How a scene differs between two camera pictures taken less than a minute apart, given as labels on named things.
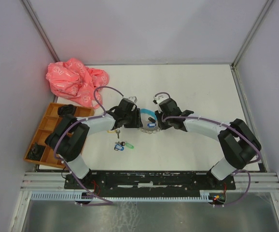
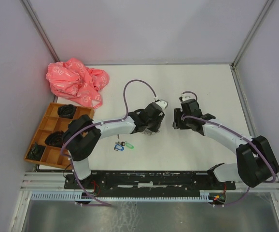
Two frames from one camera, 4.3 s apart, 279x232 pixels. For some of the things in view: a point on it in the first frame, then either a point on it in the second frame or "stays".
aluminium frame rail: x=54 y=181 stays
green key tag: x=129 y=145 stays
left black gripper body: x=132 y=120 → x=153 y=125
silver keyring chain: x=150 y=130 stays
